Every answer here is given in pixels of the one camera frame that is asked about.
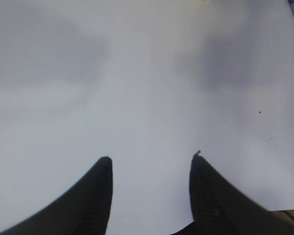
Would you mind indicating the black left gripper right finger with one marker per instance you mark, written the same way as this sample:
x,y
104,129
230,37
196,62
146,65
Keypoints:
x,y
218,208

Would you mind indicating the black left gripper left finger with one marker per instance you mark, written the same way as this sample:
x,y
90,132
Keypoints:
x,y
82,210

